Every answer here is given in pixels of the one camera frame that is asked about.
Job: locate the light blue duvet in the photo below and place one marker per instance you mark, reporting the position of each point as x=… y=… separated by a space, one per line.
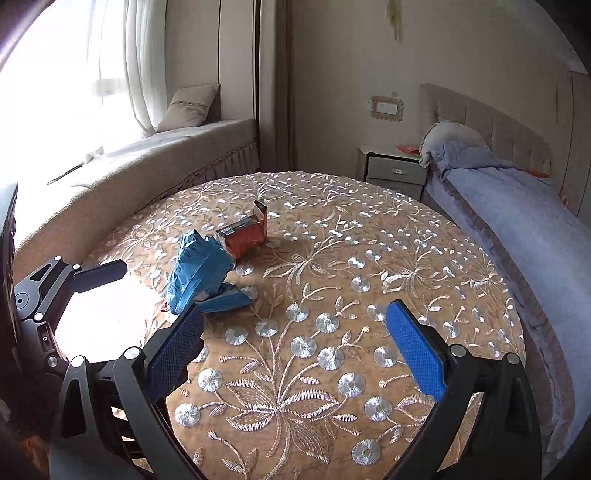
x=521 y=240

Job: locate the small cardboard box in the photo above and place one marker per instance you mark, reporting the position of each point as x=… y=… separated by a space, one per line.
x=247 y=240

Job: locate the sheer white curtain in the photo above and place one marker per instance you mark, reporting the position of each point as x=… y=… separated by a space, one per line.
x=134 y=69

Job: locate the orange cloth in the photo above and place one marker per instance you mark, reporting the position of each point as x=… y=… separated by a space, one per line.
x=539 y=173

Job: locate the wall switch panel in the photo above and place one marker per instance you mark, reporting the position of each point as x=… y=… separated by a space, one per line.
x=386 y=109

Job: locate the thin dark stick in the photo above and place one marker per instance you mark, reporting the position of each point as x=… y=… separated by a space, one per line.
x=67 y=172

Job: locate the flat orange item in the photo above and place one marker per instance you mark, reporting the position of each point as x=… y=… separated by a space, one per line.
x=407 y=148

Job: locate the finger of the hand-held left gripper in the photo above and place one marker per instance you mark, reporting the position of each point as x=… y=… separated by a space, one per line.
x=99 y=276

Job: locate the window seat mattress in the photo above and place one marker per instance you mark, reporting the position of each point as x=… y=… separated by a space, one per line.
x=152 y=161

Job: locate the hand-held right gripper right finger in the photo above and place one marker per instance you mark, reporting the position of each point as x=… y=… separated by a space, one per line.
x=415 y=353

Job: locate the embroidered beige tablecloth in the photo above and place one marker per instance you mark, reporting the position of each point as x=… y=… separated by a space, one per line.
x=323 y=277

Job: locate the white nightstand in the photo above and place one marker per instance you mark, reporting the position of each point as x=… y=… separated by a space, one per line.
x=392 y=173

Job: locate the blue plastic wrapper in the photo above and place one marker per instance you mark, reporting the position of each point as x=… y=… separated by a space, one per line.
x=198 y=267

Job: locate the beige cushion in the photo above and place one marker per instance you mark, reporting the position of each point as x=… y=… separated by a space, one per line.
x=189 y=108

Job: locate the beige upholstered bed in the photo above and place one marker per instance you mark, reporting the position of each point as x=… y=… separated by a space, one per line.
x=498 y=124

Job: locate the grey pillow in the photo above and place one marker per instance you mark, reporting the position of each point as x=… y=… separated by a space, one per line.
x=450 y=143

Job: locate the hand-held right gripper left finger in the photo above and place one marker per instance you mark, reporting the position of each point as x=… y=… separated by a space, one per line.
x=173 y=353

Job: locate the bright window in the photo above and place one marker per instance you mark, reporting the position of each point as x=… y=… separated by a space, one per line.
x=51 y=92

